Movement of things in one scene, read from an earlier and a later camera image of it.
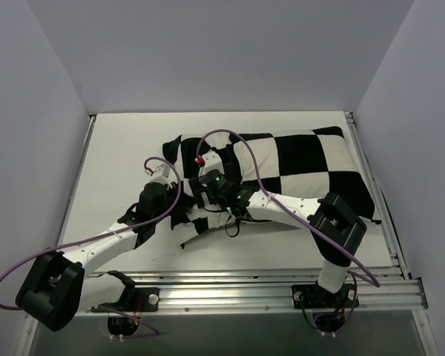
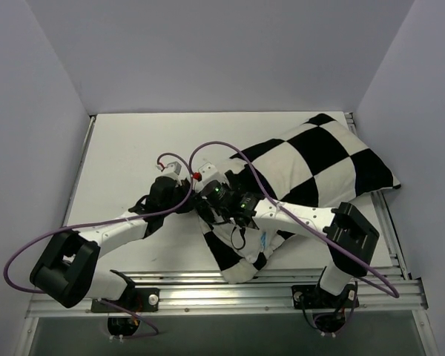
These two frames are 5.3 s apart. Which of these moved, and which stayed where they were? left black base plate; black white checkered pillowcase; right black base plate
Moved: black white checkered pillowcase
Stayed: right black base plate; left black base plate
